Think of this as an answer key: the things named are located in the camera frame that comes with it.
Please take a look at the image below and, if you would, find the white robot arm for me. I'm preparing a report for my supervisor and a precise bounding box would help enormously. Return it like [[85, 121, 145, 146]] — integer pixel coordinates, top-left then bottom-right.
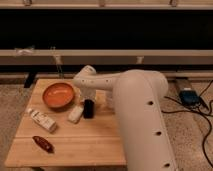
[[73, 65, 179, 171]]

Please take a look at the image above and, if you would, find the black eraser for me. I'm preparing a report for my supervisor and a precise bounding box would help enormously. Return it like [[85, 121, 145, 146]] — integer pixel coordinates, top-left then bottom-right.
[[83, 99, 94, 119]]

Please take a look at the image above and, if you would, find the blue device on floor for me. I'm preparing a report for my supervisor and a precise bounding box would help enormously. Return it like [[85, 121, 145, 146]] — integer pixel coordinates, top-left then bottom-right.
[[179, 90, 200, 106]]

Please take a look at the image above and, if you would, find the orange bowl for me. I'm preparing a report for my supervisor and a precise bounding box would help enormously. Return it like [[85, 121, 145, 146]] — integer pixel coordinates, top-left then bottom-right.
[[42, 82, 75, 108]]

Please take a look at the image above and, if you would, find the white sponge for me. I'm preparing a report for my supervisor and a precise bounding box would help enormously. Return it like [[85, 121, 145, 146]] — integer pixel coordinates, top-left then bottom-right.
[[68, 106, 83, 123]]

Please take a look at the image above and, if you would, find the wooden table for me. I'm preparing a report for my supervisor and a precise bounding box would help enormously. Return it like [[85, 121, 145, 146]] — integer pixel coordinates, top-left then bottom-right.
[[5, 79, 126, 167]]

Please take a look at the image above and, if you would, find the black cable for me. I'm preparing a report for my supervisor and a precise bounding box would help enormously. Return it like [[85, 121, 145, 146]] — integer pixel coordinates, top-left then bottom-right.
[[161, 79, 213, 169]]

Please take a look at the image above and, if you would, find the white bottle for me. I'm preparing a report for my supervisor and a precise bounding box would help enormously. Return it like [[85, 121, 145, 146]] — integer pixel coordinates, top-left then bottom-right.
[[27, 108, 57, 133]]

